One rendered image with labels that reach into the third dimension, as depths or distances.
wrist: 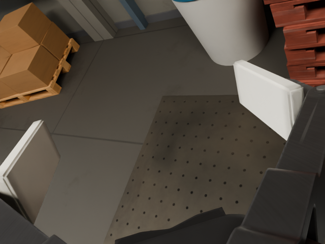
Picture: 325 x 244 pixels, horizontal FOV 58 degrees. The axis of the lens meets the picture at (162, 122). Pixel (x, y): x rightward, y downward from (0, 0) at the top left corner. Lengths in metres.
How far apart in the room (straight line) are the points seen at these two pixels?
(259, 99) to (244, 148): 0.79
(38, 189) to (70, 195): 2.23
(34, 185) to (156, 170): 0.91
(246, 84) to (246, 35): 1.85
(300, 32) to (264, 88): 1.34
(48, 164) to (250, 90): 0.13
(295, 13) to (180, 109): 0.66
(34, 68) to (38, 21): 0.53
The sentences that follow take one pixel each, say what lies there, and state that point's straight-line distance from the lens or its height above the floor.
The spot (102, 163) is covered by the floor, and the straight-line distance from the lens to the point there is 2.30.
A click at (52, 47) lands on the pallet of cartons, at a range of 3.47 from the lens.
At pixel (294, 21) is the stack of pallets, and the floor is 0.55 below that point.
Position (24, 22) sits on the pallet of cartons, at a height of 0.63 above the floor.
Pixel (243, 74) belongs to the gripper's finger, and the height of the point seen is 1.39.
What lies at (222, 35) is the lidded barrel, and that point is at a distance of 1.98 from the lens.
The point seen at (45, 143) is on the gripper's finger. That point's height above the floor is 1.42.
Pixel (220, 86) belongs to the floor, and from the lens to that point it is 2.11.
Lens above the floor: 1.52
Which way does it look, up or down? 45 degrees down
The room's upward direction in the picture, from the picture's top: 43 degrees counter-clockwise
